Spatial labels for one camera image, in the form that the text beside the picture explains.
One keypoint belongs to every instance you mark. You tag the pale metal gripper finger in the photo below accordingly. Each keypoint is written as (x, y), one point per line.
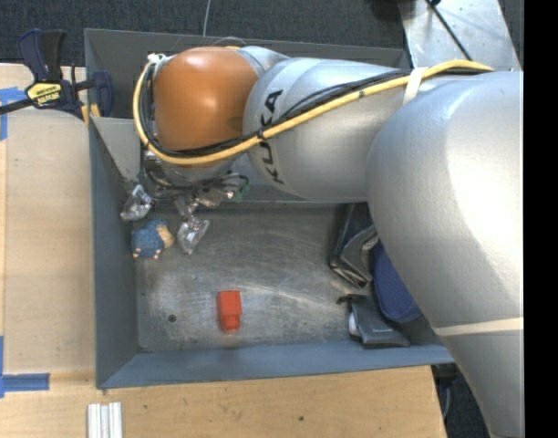
(192, 235)
(137, 205)

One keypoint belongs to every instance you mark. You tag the blue toy animal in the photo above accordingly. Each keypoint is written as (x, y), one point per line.
(147, 241)

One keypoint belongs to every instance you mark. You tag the red plastic block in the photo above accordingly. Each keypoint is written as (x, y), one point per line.
(229, 308)

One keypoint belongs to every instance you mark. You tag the grey metal bin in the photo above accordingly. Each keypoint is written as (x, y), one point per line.
(279, 253)

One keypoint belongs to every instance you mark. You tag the pale wood flat board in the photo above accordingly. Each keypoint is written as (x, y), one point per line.
(46, 244)

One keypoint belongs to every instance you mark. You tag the black and grey pouch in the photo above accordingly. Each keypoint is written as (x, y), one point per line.
(354, 253)

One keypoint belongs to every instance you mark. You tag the small white round thing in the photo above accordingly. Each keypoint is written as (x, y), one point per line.
(353, 324)

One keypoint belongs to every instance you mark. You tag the dark grey flat case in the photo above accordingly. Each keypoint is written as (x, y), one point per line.
(379, 329)

